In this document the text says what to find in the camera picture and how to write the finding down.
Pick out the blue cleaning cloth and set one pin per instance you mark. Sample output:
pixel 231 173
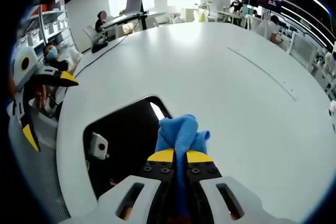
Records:
pixel 181 140

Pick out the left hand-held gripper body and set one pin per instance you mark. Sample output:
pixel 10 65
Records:
pixel 25 62

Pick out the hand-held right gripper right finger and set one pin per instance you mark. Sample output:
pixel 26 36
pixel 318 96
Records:
pixel 207 182

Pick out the purple display screen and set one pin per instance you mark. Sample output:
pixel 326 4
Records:
pixel 270 0

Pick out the black object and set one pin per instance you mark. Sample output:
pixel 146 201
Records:
pixel 99 45

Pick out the grey mesh office chair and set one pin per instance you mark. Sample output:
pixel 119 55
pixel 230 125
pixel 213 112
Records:
pixel 29 171

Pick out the white shelf with storage boxes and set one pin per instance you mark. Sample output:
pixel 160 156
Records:
pixel 44 28

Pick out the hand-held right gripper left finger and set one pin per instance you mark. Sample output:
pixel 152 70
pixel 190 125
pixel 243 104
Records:
pixel 152 182

